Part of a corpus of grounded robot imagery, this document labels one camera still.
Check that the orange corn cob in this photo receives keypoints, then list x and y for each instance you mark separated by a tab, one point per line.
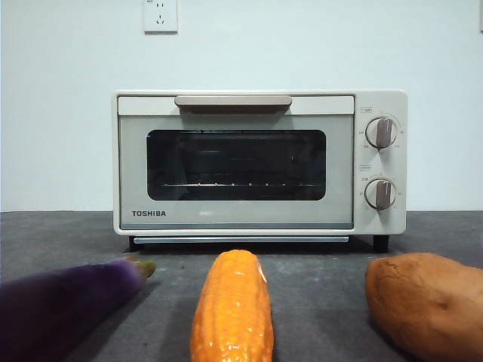
232	309

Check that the purple eggplant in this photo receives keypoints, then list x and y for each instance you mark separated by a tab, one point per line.
64	305

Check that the silver oven crumb tray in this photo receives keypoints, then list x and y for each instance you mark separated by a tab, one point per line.
241	240

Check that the cream oven knob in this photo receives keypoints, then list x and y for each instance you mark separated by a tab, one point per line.
380	194
381	132

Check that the cream Toshiba toaster oven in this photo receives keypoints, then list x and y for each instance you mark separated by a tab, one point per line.
381	222

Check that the brown sweet potato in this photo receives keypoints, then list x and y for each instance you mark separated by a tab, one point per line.
422	301

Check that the white wall socket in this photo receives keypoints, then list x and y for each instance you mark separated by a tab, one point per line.
160	17

